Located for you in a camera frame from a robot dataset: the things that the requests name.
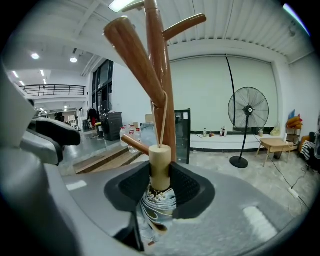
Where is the white roller blind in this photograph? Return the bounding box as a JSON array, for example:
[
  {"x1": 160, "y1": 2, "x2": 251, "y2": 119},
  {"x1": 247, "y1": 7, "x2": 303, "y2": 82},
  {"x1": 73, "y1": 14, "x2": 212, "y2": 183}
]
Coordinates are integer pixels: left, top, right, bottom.
[
  {"x1": 169, "y1": 56, "x2": 232, "y2": 136},
  {"x1": 228, "y1": 55, "x2": 279, "y2": 133}
]

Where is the metal shelf rack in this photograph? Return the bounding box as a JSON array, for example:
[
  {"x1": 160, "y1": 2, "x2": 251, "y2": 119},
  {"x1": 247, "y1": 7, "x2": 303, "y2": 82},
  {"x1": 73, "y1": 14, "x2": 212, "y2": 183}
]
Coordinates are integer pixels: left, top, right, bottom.
[{"x1": 285, "y1": 126, "x2": 302, "y2": 148}]

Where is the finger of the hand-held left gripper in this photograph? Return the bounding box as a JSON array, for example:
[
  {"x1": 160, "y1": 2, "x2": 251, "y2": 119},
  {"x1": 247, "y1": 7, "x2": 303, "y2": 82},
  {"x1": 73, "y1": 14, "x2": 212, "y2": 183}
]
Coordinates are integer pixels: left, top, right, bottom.
[
  {"x1": 19, "y1": 129, "x2": 65, "y2": 166},
  {"x1": 29, "y1": 117, "x2": 82, "y2": 148}
]

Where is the brown wooden coat rack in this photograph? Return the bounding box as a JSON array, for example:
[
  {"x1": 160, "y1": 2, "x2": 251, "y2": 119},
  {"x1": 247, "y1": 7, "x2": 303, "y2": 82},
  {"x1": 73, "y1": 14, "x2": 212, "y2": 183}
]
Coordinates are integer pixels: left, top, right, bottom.
[{"x1": 103, "y1": 0, "x2": 208, "y2": 165}]

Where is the wooden coffee table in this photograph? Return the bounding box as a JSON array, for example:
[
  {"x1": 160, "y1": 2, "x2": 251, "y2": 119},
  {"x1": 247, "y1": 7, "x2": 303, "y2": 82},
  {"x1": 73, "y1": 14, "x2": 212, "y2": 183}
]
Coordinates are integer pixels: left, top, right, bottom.
[{"x1": 254, "y1": 137, "x2": 295, "y2": 168}]

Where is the cluster of water jugs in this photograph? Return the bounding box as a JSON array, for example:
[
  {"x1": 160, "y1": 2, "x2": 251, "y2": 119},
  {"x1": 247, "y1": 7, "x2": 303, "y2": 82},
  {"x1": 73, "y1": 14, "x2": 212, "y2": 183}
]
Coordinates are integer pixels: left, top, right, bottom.
[{"x1": 119, "y1": 124, "x2": 143, "y2": 154}]

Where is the black glass-door cabinet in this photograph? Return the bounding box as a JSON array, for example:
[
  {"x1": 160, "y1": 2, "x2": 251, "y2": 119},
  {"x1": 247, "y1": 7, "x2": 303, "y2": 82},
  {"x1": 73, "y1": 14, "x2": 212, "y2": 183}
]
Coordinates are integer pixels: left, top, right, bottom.
[{"x1": 174, "y1": 108, "x2": 192, "y2": 165}]

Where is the small black fan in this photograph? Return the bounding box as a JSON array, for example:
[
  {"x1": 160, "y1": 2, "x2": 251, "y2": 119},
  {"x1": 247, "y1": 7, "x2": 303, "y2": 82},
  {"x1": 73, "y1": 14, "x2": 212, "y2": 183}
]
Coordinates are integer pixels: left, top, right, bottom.
[{"x1": 100, "y1": 99, "x2": 113, "y2": 113}]

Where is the wooden handle with cord loop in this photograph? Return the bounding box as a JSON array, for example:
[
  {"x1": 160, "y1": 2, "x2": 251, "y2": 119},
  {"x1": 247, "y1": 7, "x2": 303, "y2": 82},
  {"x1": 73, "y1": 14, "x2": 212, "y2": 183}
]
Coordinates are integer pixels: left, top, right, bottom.
[{"x1": 137, "y1": 90, "x2": 178, "y2": 247}]

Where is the long ceiling light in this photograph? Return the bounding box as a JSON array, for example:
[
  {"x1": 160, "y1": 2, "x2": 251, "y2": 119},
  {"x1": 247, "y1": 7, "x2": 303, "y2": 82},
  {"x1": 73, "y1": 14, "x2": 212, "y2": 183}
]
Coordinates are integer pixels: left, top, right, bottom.
[{"x1": 108, "y1": 0, "x2": 138, "y2": 13}]

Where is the black rolling cabinet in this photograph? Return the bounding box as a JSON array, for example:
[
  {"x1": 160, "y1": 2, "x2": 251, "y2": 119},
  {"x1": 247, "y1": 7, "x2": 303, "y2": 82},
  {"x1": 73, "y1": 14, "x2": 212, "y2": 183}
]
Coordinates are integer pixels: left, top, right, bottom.
[{"x1": 99, "y1": 111, "x2": 123, "y2": 142}]

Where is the orange sofa striped cover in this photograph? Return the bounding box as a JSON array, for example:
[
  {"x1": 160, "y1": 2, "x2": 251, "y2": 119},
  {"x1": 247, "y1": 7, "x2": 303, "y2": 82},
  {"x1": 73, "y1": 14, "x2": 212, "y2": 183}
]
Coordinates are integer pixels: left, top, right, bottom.
[{"x1": 298, "y1": 131, "x2": 320, "y2": 173}]

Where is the black power cable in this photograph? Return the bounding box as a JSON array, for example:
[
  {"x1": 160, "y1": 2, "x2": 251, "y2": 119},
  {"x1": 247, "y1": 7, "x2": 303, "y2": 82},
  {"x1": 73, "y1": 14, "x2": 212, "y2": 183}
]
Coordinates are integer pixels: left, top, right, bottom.
[{"x1": 253, "y1": 134, "x2": 311, "y2": 210}]

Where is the yellow black box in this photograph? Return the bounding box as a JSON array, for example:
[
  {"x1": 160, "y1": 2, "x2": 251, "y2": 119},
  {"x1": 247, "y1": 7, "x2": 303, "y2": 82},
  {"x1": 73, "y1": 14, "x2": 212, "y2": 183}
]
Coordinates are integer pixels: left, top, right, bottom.
[{"x1": 95, "y1": 122, "x2": 105, "y2": 139}]

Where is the white power strip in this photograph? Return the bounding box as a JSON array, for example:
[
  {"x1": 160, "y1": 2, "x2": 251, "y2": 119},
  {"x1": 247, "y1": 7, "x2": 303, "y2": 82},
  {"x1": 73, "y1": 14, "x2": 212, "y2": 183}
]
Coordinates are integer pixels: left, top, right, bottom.
[{"x1": 287, "y1": 186, "x2": 300, "y2": 199}]

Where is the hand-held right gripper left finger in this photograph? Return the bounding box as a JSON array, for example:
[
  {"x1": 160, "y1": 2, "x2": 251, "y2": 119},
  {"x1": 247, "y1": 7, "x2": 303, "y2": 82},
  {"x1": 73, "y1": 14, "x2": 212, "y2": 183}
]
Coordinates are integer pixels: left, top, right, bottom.
[{"x1": 44, "y1": 161, "x2": 151, "y2": 256}]

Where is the black pedestal fan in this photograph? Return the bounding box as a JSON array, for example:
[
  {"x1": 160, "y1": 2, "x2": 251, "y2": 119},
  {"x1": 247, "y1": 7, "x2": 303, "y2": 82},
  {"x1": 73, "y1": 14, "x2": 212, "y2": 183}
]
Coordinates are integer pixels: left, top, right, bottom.
[{"x1": 227, "y1": 86, "x2": 270, "y2": 169}]

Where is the black balcony railing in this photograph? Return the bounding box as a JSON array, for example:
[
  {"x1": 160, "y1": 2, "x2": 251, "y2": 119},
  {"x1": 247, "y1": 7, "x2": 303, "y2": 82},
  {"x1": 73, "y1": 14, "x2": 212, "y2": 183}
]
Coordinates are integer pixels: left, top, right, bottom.
[{"x1": 19, "y1": 84, "x2": 87, "y2": 97}]

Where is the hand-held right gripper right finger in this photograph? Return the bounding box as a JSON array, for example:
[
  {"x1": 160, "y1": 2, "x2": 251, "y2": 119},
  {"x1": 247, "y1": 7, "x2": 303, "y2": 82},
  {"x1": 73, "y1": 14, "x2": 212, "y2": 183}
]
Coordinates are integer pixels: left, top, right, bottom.
[{"x1": 149, "y1": 162, "x2": 298, "y2": 256}]

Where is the white round desk fan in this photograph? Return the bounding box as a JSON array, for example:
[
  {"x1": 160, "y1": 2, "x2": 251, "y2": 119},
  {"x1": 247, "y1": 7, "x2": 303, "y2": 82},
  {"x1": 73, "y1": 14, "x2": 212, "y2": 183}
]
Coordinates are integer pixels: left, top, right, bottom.
[{"x1": 314, "y1": 124, "x2": 320, "y2": 161}]

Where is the orange cushion pile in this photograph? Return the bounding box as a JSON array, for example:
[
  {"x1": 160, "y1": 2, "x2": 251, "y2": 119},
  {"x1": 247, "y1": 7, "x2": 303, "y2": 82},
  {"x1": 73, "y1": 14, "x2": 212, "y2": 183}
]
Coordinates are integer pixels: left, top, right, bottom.
[{"x1": 286, "y1": 113, "x2": 304, "y2": 129}]

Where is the black framed window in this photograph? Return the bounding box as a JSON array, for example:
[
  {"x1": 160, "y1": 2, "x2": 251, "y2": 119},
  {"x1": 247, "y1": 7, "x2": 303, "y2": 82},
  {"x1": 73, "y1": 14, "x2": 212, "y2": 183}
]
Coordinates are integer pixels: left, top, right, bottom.
[{"x1": 91, "y1": 59, "x2": 115, "y2": 123}]

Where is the translucent grey storage box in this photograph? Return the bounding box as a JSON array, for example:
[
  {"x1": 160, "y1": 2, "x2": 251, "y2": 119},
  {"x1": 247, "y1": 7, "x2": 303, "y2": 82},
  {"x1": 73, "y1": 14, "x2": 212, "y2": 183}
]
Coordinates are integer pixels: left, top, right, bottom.
[{"x1": 139, "y1": 122, "x2": 154, "y2": 141}]

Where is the black vertical pole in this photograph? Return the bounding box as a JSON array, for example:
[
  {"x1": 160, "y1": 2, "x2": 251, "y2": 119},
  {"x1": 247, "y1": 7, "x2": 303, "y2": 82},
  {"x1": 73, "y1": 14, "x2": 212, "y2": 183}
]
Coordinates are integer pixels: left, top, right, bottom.
[{"x1": 225, "y1": 54, "x2": 236, "y2": 118}]

